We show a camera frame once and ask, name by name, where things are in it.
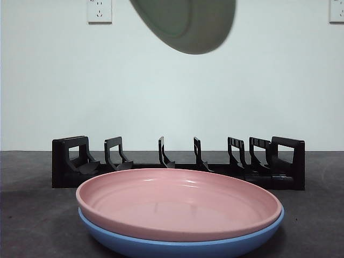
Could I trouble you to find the pink round plate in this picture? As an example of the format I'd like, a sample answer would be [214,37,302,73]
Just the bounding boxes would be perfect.
[76,168,285,242]

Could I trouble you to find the green round plate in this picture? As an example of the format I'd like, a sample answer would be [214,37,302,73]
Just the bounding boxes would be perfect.
[128,0,237,55]

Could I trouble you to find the blue round plate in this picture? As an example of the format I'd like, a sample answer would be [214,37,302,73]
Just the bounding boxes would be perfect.
[77,206,285,258]

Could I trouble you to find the black plastic dish rack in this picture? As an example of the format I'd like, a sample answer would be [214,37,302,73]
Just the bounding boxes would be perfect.
[51,135,306,191]

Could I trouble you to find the white wall socket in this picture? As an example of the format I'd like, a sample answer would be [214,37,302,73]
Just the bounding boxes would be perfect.
[87,0,112,24]
[329,0,344,23]

